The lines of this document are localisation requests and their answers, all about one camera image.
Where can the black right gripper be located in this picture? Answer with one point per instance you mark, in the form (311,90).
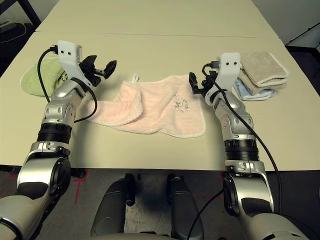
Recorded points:
(208,87)

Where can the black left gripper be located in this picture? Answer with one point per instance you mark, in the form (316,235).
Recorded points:
(91,73)

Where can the black cabinet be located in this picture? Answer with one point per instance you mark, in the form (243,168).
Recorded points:
(305,40)

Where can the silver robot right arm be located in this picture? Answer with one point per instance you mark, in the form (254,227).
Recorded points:
(240,140)

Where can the grey robot right leg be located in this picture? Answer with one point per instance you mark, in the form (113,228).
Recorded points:
(186,210)

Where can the grey robot leg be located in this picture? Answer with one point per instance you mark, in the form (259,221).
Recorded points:
(186,210)
(110,207)

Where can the pink towel with embroidery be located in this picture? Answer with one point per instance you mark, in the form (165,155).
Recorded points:
(160,110)

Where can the red floor tape cross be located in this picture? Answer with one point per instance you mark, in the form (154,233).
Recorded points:
(215,196)
(79,185)

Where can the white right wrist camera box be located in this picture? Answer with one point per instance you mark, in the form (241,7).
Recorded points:
(228,65)

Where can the beige folded towel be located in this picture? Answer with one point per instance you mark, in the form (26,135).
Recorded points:
(262,67)

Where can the green towel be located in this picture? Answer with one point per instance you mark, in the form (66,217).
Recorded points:
(32,80)

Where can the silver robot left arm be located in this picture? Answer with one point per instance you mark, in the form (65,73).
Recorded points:
(55,110)

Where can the grey power strip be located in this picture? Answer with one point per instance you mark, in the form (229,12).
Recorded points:
(6,25)

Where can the grey robot left leg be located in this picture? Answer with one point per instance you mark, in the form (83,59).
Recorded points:
(110,207)

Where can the light blue folded towel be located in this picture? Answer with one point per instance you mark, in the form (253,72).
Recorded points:
(243,91)

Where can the black table leg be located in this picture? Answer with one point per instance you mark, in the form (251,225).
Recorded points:
(31,13)

